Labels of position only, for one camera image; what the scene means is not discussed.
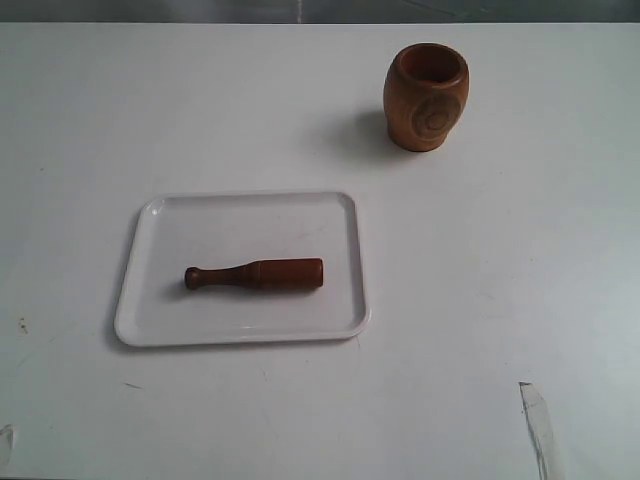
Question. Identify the brown wooden pestle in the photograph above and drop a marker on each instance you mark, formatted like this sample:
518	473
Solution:
274	275

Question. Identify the white rectangular plastic tray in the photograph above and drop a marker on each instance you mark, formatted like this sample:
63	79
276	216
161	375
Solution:
216	231

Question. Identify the brown wooden mortar cup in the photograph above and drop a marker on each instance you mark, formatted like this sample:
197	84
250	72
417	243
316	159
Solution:
425	93

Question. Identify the clear tape strip right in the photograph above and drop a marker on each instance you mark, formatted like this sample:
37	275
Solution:
541	432

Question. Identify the clear tape strip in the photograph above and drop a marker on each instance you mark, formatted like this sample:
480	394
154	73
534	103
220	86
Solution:
541	432
6	444

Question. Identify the clear tape strip left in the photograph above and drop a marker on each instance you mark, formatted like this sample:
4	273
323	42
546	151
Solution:
6	444

